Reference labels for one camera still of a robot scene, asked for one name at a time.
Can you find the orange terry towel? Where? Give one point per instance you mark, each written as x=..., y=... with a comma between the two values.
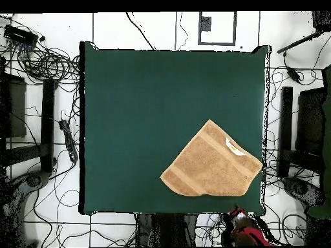
x=212, y=165

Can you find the grey square floor frame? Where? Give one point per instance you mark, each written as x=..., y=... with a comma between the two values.
x=217, y=44

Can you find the black hub box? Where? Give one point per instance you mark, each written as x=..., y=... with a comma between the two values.
x=20, y=35

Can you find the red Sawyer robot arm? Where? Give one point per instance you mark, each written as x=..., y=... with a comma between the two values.
x=253, y=233

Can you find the black tripod stand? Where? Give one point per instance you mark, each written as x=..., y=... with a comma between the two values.
x=322, y=20

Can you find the black flat panel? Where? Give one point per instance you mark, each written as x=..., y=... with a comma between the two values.
x=309, y=124
x=15, y=108

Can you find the dark green fabric sheet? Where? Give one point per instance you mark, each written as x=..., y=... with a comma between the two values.
x=328, y=129

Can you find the black metal beam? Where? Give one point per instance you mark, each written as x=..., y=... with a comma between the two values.
x=285, y=129
x=47, y=124

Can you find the black power adapter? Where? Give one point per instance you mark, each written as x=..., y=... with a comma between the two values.
x=293, y=74

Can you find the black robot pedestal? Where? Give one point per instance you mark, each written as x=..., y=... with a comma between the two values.
x=165, y=230

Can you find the black power strip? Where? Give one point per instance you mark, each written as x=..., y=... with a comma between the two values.
x=69, y=140

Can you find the dark green table cloth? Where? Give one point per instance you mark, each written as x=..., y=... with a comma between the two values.
x=142, y=103

